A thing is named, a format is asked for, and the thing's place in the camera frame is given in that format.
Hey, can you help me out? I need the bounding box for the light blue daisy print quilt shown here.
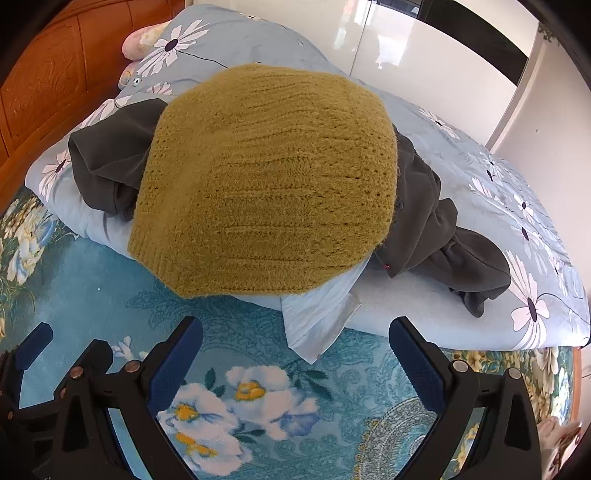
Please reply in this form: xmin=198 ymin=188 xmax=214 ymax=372
xmin=25 ymin=4 xmax=589 ymax=352

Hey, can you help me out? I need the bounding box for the teal floral bed blanket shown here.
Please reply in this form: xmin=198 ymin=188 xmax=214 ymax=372
xmin=0 ymin=185 xmax=578 ymax=480

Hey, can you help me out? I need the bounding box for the pink floral pillow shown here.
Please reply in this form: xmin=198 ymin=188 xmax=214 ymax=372
xmin=119 ymin=21 xmax=171 ymax=90

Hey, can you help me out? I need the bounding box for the carved wooden headboard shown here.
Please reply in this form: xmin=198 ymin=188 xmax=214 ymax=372
xmin=0 ymin=0 xmax=185 ymax=162

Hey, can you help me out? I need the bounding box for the olive green knit sweater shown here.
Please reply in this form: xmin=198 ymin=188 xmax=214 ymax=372
xmin=128 ymin=64 xmax=399 ymax=298

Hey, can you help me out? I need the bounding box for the dark grey garment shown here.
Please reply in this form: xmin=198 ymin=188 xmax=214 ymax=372
xmin=68 ymin=98 xmax=511 ymax=318

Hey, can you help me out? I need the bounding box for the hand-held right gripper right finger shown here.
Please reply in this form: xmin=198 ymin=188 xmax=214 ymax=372
xmin=389 ymin=316 xmax=542 ymax=480

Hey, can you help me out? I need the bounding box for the white wardrobe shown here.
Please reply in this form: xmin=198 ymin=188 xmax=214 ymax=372
xmin=318 ymin=0 xmax=532 ymax=139

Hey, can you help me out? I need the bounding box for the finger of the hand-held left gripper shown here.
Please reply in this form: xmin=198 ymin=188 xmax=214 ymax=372
xmin=0 ymin=322 xmax=54 ymax=416

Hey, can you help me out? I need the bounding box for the pale blue cloth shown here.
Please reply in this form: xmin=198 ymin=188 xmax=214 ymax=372
xmin=281 ymin=263 xmax=370 ymax=365

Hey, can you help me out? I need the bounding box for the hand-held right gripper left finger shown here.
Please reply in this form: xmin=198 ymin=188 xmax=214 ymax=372
xmin=51 ymin=316 xmax=204 ymax=480

